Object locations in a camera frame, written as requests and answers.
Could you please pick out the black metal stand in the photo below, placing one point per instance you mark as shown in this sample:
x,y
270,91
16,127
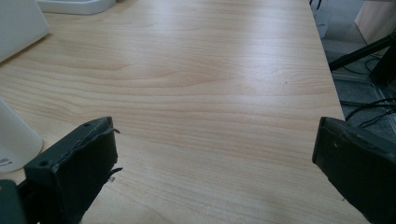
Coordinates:
x,y
364,51

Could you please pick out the white cup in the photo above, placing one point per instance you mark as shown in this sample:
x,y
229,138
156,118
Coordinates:
x,y
15,140

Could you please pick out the beige cabinet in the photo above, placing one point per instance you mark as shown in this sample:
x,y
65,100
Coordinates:
x,y
378,18

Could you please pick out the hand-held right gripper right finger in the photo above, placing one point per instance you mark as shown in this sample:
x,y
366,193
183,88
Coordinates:
x,y
361,165

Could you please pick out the white box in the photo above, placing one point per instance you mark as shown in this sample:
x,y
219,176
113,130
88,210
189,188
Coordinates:
x,y
18,26

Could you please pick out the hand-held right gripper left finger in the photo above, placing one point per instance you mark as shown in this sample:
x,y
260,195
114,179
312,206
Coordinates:
x,y
74,168

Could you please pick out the white tray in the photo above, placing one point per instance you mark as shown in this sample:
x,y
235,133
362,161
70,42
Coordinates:
x,y
77,5

